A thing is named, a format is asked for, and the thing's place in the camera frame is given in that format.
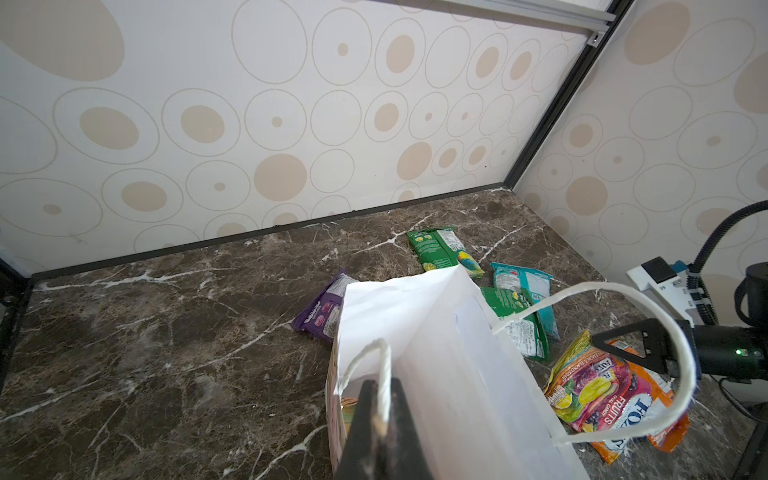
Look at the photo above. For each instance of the Fox's fruits candy bag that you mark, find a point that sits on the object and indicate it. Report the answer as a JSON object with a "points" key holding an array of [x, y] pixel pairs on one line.
{"points": [[594, 391], [348, 407]]}

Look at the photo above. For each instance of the horizontal aluminium back bar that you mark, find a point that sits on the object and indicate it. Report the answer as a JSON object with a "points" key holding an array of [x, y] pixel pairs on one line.
{"points": [[549, 14]]}

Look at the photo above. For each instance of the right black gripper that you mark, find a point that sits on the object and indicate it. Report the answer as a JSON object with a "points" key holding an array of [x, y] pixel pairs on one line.
{"points": [[735, 352]]}

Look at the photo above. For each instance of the far green snack bag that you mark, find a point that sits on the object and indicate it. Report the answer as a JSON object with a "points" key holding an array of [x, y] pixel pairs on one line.
{"points": [[441, 248]]}

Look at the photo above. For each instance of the black left frame post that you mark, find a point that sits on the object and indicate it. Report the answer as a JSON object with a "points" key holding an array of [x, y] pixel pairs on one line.
{"points": [[15, 294]]}

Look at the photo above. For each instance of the green snack bag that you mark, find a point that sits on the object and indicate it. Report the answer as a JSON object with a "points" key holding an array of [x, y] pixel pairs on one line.
{"points": [[528, 333], [441, 248]]}

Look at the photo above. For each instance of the near green snack bag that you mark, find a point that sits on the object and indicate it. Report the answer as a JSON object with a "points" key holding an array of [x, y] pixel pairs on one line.
{"points": [[528, 333]]}

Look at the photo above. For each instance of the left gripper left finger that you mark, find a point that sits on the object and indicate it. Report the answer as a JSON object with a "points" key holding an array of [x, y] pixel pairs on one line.
{"points": [[360, 459]]}

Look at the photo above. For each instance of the black right frame post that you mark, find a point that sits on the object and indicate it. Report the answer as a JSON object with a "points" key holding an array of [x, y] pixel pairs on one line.
{"points": [[576, 76]]}

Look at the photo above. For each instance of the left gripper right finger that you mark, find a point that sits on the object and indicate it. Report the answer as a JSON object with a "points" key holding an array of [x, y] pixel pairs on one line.
{"points": [[402, 452]]}

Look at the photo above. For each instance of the white paper gift bag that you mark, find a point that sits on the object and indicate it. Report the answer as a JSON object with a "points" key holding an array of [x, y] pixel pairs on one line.
{"points": [[477, 408]]}

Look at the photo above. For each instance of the teal snack bag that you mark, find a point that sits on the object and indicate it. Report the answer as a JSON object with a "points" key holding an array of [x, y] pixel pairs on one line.
{"points": [[536, 282]]}

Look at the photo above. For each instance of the small purple snack bag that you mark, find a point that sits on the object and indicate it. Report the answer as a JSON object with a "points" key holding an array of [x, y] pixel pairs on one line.
{"points": [[320, 319]]}

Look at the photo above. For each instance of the black frame post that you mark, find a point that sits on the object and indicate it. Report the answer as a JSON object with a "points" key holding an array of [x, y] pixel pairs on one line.
{"points": [[576, 76], [15, 294]]}

